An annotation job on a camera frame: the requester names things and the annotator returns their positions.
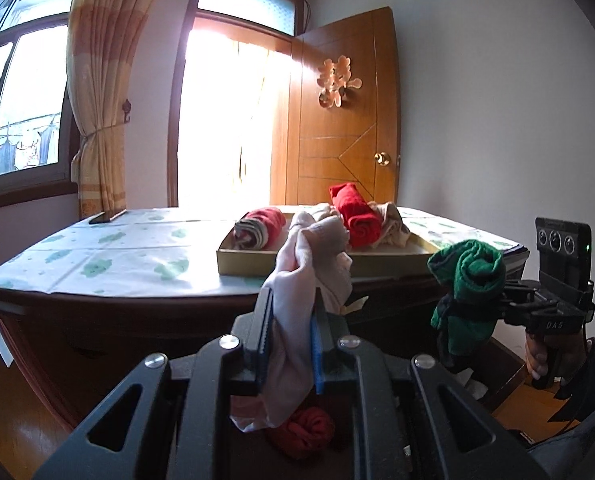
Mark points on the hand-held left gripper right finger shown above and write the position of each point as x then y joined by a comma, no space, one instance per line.
320,360

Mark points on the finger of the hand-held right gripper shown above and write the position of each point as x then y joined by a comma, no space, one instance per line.
522,291
520,316

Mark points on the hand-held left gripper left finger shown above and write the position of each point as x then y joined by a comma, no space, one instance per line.
263,345

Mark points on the pale pink underwear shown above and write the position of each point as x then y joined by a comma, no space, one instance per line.
292,310

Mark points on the green navy underwear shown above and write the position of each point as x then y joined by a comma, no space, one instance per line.
470,280

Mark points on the shallow cardboard box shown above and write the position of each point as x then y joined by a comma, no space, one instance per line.
327,262

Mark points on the red white striped underwear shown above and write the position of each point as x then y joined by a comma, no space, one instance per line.
257,227

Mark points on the beige underwear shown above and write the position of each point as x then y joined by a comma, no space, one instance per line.
395,225

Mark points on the person's right hand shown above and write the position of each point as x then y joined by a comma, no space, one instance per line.
533,360

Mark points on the white cloth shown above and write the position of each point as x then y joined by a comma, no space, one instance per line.
472,382

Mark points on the dark wooden table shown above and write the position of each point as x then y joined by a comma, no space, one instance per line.
127,330

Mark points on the person's dark clothing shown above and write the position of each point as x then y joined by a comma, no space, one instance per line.
577,450

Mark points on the brass door knob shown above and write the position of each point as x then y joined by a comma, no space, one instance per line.
382,158

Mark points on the black smartphone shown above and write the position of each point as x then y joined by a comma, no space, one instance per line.
108,217

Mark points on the brown wooden door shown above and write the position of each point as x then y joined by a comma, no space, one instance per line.
337,135

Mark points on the gold paper door ornament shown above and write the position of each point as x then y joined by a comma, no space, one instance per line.
338,82

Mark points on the beige striped curtain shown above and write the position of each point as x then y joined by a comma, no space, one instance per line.
107,85

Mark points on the laundry on clothesline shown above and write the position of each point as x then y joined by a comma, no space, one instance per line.
27,145

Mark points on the frosted transom window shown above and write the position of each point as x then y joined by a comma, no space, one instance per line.
247,2

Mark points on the dark framed sliding window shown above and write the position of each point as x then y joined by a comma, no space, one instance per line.
22,85

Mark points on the brown wooden door frame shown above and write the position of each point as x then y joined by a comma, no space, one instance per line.
177,110

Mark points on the dark curtain wall hook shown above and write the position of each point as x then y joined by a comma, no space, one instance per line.
126,110

